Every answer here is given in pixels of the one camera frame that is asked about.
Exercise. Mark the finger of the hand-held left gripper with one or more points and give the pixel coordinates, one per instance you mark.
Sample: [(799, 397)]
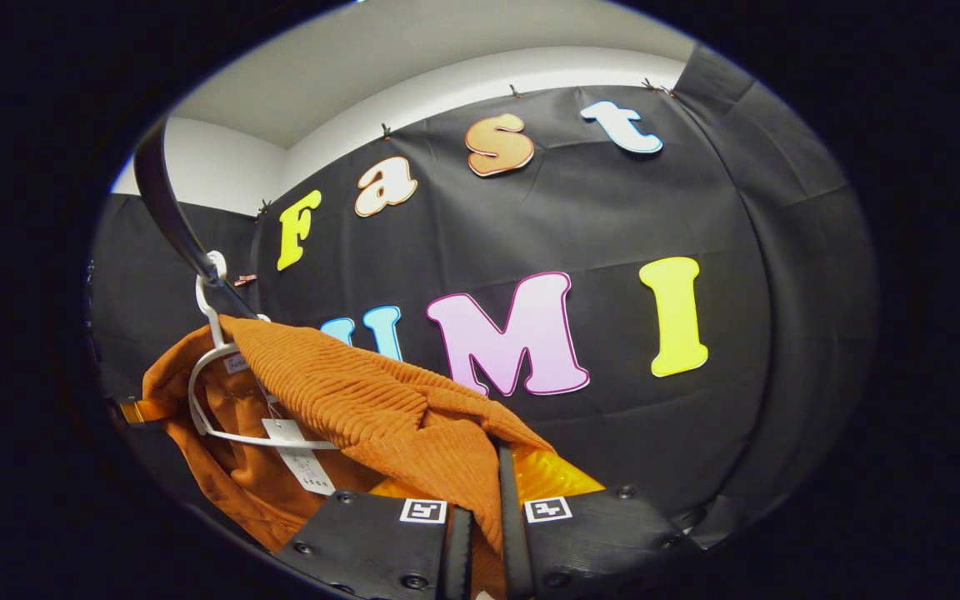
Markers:
[(142, 412)]

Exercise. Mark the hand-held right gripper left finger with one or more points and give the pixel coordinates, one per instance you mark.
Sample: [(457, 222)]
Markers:
[(372, 542)]

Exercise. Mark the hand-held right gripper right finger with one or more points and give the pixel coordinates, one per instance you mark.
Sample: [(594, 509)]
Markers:
[(597, 542)]

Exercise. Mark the white hanger with clothes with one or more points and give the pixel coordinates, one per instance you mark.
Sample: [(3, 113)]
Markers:
[(212, 315)]

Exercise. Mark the black backdrop cloth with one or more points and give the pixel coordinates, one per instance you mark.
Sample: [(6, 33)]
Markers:
[(613, 208)]

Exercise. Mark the black clothes rail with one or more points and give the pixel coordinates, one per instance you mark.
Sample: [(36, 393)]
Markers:
[(165, 208)]

